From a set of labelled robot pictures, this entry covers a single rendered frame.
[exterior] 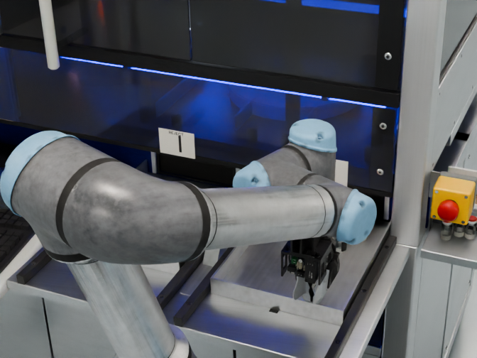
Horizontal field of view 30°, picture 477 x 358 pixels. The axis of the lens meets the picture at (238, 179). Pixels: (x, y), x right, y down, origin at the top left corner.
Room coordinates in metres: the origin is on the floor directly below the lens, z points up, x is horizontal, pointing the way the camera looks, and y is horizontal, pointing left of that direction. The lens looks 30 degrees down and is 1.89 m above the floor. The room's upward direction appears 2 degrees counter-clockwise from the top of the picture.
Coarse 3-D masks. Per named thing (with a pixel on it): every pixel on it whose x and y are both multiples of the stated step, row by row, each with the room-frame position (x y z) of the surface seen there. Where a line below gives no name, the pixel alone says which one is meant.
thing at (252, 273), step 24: (384, 240) 1.49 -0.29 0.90; (240, 264) 1.44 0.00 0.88; (264, 264) 1.44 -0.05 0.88; (288, 264) 1.44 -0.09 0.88; (360, 264) 1.43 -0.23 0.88; (216, 288) 1.35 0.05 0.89; (240, 288) 1.33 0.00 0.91; (264, 288) 1.36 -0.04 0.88; (288, 288) 1.36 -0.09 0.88; (312, 288) 1.36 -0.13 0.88; (336, 288) 1.36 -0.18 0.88; (360, 288) 1.34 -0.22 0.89; (288, 312) 1.29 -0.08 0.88; (312, 312) 1.27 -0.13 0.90; (336, 312) 1.25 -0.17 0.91
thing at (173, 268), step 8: (136, 168) 1.79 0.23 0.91; (144, 168) 1.82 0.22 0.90; (160, 176) 1.81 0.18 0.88; (168, 176) 1.81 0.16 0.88; (200, 184) 1.77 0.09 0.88; (208, 184) 1.76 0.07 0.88; (160, 264) 1.43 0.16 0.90; (168, 264) 1.42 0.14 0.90; (176, 264) 1.42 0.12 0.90; (168, 272) 1.42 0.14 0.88; (176, 272) 1.42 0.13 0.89
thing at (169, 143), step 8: (160, 128) 1.72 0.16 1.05; (160, 136) 1.72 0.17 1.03; (168, 136) 1.71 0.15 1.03; (176, 136) 1.70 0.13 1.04; (184, 136) 1.70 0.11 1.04; (192, 136) 1.69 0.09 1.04; (160, 144) 1.72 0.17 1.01; (168, 144) 1.71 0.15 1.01; (176, 144) 1.70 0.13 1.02; (184, 144) 1.70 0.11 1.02; (192, 144) 1.69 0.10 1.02; (160, 152) 1.72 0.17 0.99; (168, 152) 1.71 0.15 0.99; (176, 152) 1.70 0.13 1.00; (184, 152) 1.70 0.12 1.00; (192, 152) 1.69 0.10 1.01
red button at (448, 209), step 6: (444, 204) 1.44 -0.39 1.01; (450, 204) 1.43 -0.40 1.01; (456, 204) 1.44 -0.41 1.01; (438, 210) 1.44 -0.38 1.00; (444, 210) 1.43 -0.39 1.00; (450, 210) 1.43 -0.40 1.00; (456, 210) 1.43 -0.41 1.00; (444, 216) 1.43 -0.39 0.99; (450, 216) 1.43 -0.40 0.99; (456, 216) 1.43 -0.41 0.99
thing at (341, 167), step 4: (336, 160) 1.56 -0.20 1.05; (336, 164) 1.56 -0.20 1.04; (340, 164) 1.55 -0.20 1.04; (344, 164) 1.55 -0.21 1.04; (336, 168) 1.56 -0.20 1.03; (340, 168) 1.55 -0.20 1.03; (344, 168) 1.55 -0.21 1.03; (336, 172) 1.56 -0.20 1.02; (340, 172) 1.55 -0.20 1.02; (344, 172) 1.55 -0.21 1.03; (336, 176) 1.55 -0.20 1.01; (340, 176) 1.55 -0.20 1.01; (344, 176) 1.55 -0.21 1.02; (336, 180) 1.55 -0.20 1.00; (340, 180) 1.55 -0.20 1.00; (344, 180) 1.55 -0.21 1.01; (344, 184) 1.55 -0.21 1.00
